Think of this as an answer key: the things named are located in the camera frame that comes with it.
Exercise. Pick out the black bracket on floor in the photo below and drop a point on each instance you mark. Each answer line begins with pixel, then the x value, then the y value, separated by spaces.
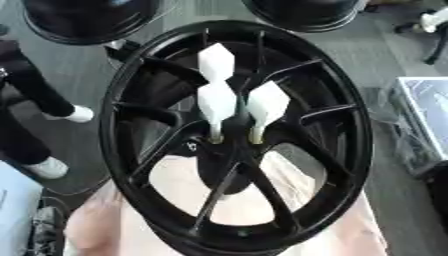
pixel 121 50

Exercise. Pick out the black round wheel rim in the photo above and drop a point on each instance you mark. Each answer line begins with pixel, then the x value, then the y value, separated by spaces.
pixel 87 16
pixel 309 13

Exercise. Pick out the black spoked wheel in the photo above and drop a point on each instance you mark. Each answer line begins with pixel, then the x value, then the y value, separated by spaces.
pixel 344 140

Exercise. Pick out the person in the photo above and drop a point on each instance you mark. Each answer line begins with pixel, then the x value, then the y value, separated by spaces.
pixel 29 86

